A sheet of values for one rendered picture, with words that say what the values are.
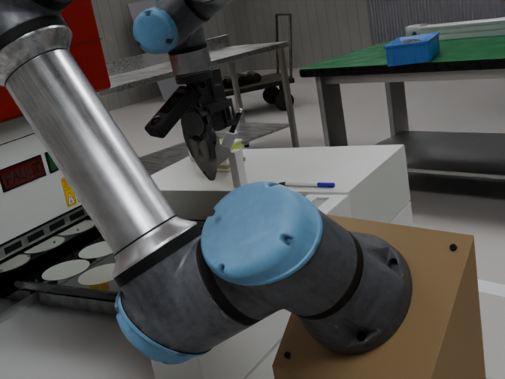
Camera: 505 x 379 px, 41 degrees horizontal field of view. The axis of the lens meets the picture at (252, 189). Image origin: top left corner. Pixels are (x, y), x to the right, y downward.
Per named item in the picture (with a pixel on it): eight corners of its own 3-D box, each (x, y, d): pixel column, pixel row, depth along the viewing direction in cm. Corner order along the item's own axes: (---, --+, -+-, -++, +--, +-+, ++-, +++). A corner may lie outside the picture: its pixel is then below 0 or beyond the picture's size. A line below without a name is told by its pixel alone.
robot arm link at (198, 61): (182, 54, 121) (159, 56, 127) (188, 79, 122) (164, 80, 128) (215, 45, 125) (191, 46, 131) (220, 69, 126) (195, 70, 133)
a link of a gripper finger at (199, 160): (230, 171, 136) (220, 128, 133) (207, 182, 132) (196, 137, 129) (220, 170, 138) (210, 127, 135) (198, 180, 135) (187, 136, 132)
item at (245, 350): (160, 403, 101) (140, 322, 97) (317, 254, 145) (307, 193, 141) (210, 415, 96) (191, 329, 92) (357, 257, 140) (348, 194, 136)
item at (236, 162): (219, 188, 155) (208, 132, 151) (228, 183, 158) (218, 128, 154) (241, 188, 152) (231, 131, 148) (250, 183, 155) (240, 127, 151)
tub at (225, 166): (207, 171, 172) (201, 146, 170) (225, 162, 177) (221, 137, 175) (228, 172, 167) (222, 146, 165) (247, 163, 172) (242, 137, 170)
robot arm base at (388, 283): (430, 255, 80) (391, 222, 74) (382, 373, 77) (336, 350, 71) (336, 228, 91) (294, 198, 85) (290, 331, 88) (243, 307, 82)
